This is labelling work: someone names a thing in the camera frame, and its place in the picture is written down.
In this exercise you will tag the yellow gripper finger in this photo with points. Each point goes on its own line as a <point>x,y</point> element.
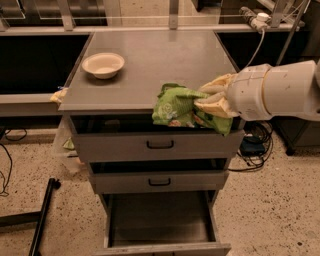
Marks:
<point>216,105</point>
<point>220,84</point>

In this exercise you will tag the green rice chip bag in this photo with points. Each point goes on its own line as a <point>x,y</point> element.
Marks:
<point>176,107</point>

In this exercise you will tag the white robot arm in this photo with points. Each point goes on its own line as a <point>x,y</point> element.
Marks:
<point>263,92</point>

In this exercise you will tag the grey drawer cabinet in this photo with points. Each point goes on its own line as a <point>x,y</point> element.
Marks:
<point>152,58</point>

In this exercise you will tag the grey top drawer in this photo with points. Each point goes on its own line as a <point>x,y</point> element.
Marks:
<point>119,138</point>

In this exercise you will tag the grey drawer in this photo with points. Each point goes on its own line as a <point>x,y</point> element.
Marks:
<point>158,176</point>
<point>119,138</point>
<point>161,224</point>

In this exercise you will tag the grey middle drawer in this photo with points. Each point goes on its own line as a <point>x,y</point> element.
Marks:
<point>158,176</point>

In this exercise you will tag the grey bottom drawer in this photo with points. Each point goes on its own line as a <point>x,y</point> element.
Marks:
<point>161,224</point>

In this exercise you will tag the clear plastic bag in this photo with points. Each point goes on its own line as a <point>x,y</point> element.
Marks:
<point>64,150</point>

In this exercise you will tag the dark blue box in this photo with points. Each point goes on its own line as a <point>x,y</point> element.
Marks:
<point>252,146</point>

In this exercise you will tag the white power strip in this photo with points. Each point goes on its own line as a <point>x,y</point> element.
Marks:
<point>258,22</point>

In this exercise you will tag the dark grey cabinet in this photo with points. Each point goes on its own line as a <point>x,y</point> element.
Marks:
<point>298,133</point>

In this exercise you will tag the thin metal rod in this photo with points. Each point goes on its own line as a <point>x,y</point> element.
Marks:
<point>293,29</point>

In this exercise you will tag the white paper bowl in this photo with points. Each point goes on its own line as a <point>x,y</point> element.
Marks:
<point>103,65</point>

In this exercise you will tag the black floor stand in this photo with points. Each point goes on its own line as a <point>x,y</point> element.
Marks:
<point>37,217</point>

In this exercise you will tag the yellow sponge on rail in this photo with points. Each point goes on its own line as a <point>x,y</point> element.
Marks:
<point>59,95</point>

